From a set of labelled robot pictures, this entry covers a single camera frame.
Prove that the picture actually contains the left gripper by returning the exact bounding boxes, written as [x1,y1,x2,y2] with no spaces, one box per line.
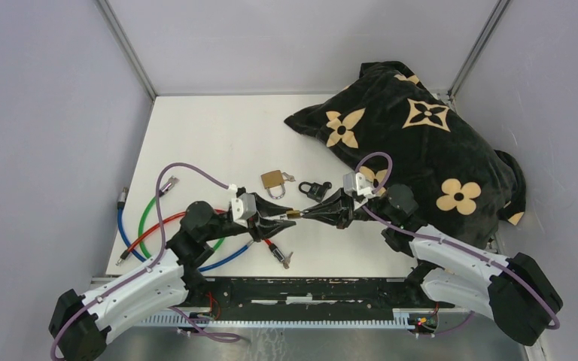
[203,191,297,241]

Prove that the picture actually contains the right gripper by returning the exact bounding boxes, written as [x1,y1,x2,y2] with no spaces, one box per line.
[303,187,395,229]

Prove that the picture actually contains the small brass padlock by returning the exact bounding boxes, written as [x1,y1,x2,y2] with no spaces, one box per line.
[285,210,303,220]

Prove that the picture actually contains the black padlock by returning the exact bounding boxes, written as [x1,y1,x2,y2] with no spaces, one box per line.
[298,181,332,203]

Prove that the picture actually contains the large brass padlock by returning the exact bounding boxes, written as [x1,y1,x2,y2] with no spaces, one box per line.
[260,170,286,199]

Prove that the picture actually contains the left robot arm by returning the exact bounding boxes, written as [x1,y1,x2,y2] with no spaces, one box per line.
[49,193,295,360]

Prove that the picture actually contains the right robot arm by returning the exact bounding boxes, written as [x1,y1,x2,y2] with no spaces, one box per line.
[301,184,563,346]

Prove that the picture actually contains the large padlock keys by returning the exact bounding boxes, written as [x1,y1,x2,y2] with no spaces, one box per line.
[281,172,296,182]

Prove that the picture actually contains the black floral blanket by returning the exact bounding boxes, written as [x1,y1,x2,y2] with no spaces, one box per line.
[285,61,526,247]

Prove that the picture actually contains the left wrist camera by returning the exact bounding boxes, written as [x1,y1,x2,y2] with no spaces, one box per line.
[228,184,257,226]

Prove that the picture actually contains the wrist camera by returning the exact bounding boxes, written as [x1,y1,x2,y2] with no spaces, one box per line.
[342,172,376,199]
[228,184,257,226]

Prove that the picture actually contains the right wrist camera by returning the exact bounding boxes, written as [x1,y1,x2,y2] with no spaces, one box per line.
[342,172,376,199]

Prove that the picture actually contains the red cable lock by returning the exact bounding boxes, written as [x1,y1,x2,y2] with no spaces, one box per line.
[115,209,291,271]

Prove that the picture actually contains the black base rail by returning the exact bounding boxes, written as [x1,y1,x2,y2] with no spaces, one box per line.
[178,276,438,322]

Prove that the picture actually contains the green cable lock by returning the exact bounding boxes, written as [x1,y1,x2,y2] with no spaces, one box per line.
[138,175,225,257]

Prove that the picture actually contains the blue cable lock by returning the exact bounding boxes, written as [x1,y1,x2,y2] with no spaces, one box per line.
[113,190,253,272]

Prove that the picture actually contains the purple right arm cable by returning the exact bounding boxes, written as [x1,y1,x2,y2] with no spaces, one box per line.
[354,151,561,335]

